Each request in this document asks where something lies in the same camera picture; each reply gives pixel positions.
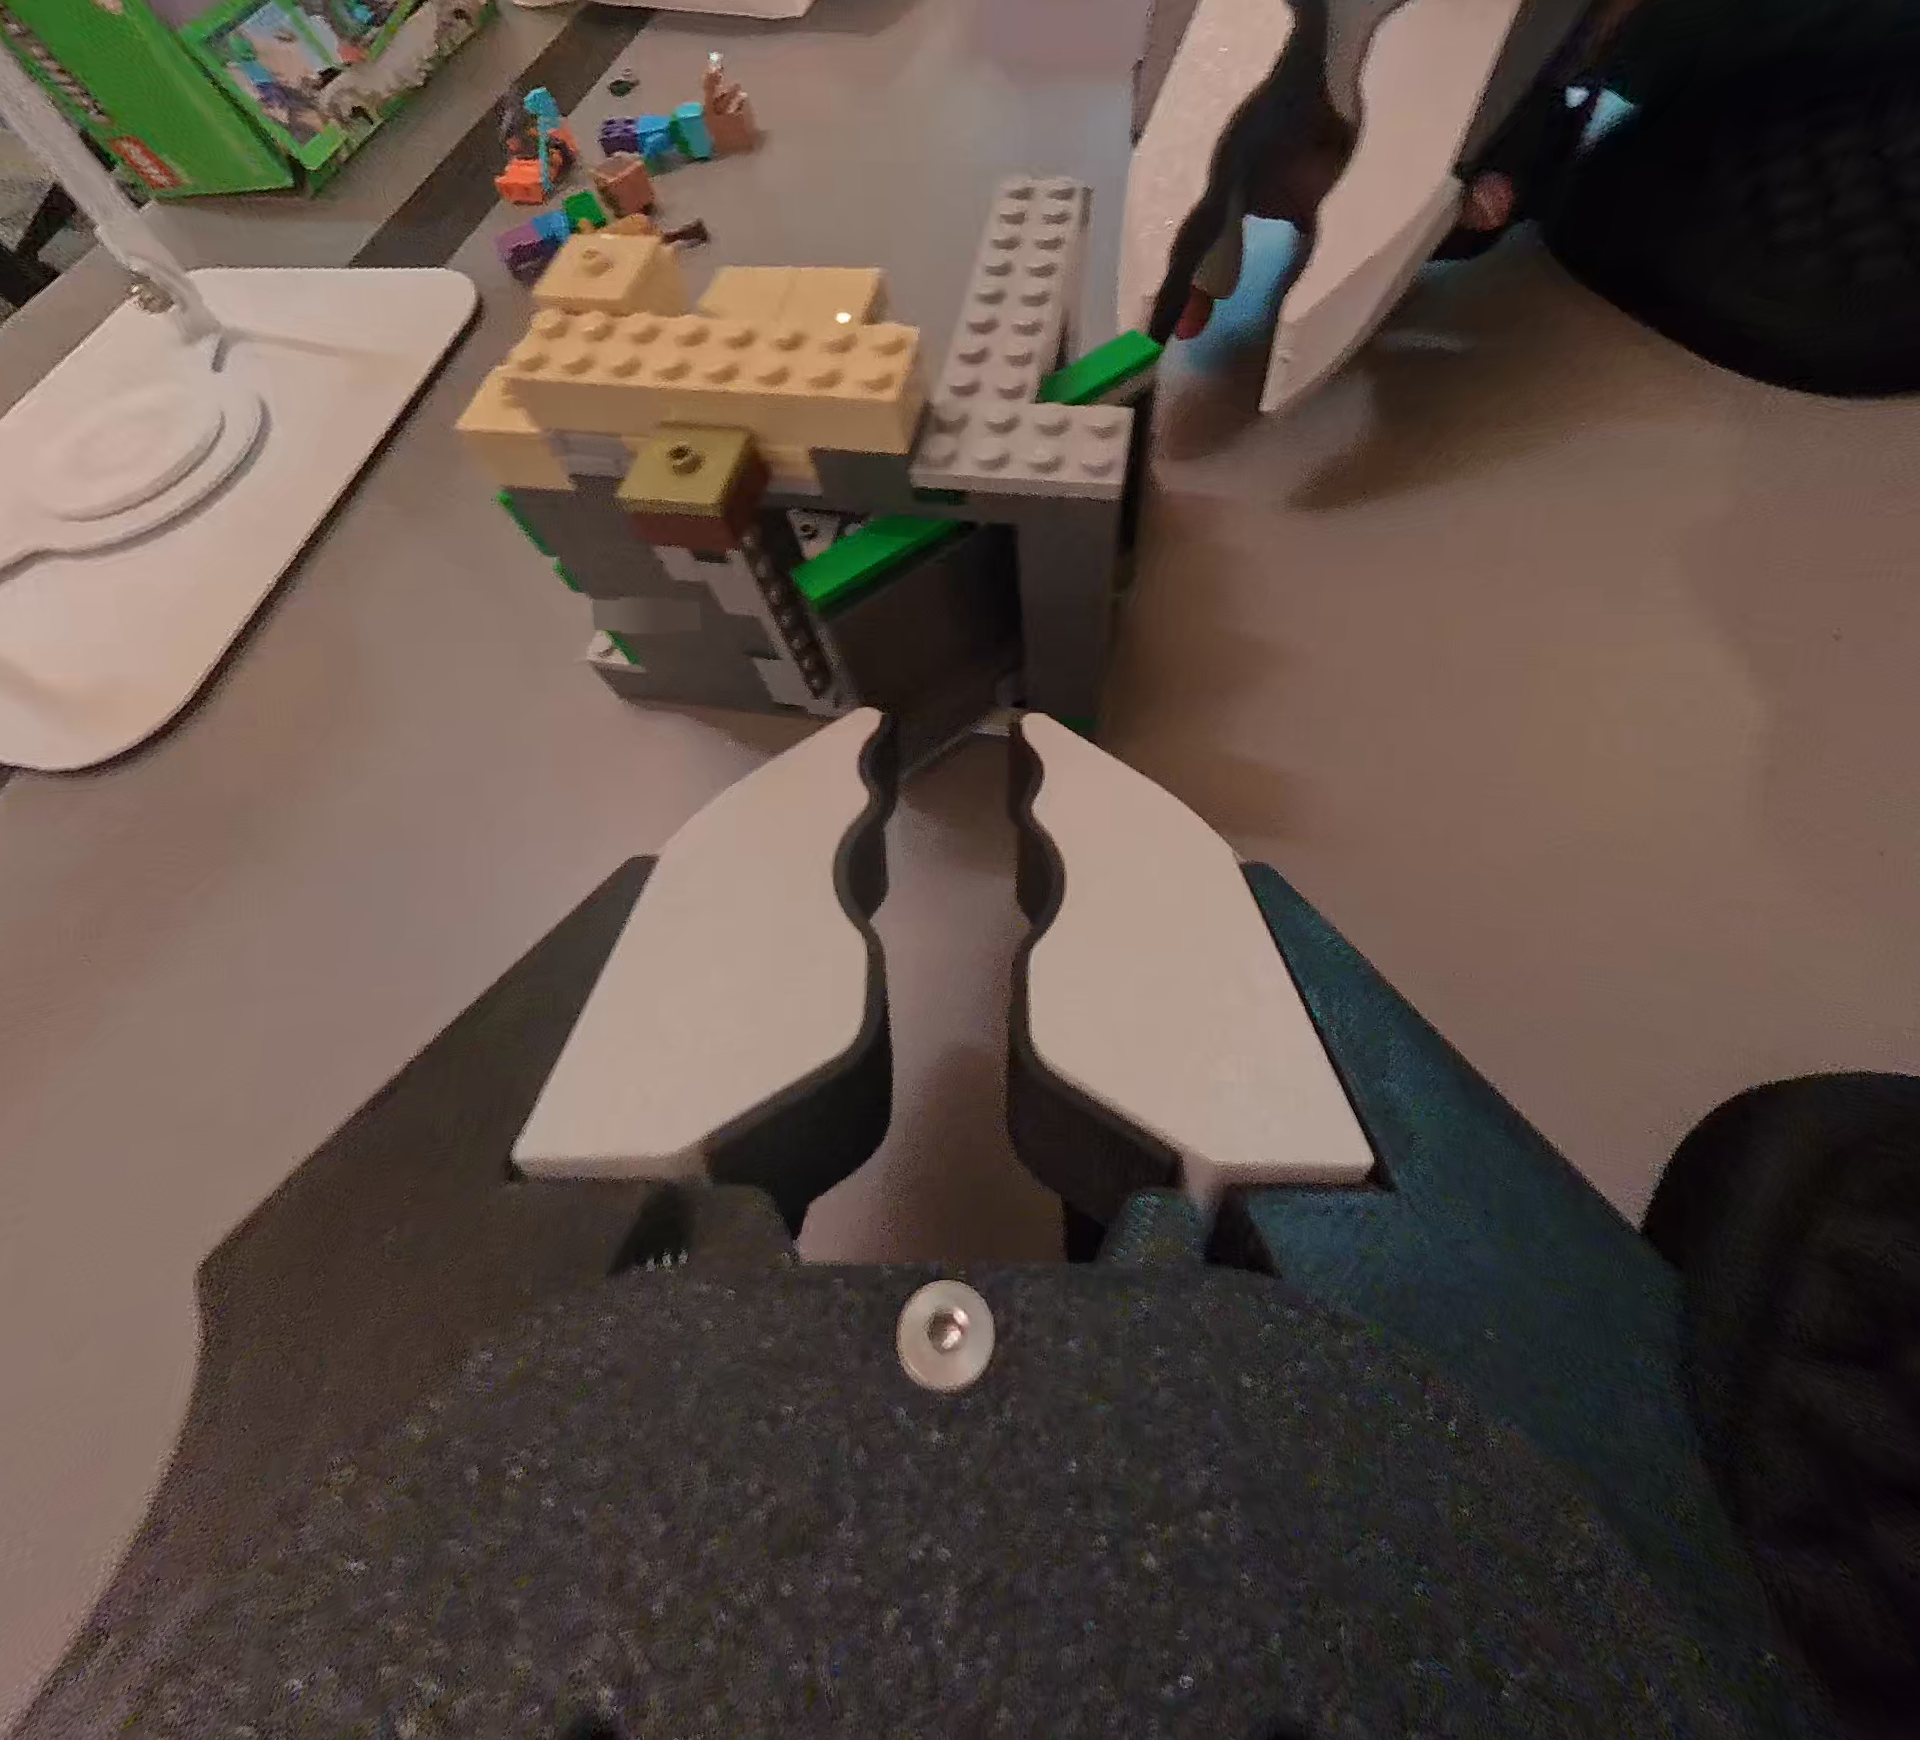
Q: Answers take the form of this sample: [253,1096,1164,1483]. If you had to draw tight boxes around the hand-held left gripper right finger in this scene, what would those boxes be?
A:
[1009,710,1380,1245]

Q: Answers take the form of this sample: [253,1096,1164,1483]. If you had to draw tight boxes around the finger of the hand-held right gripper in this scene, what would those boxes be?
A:
[1257,0,1544,418]
[1122,0,1298,338]

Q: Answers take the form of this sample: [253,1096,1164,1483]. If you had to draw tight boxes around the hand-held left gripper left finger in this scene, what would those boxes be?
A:
[511,708,900,1237]

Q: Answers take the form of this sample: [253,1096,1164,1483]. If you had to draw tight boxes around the long grey studded lego plate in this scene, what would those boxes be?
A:
[938,172,1097,415]

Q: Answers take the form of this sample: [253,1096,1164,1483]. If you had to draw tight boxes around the grey tan lego building model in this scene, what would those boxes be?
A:
[454,172,1164,738]

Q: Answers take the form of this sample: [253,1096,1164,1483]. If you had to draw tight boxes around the grey desk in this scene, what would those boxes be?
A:
[0,0,1920,1697]

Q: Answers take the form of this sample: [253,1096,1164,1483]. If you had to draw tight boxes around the purple blue lego figure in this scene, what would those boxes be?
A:
[600,102,710,175]

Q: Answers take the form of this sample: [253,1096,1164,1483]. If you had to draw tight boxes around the white book stand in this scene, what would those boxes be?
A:
[0,46,482,773]

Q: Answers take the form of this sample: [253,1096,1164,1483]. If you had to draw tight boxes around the green lego set box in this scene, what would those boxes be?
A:
[0,0,498,201]

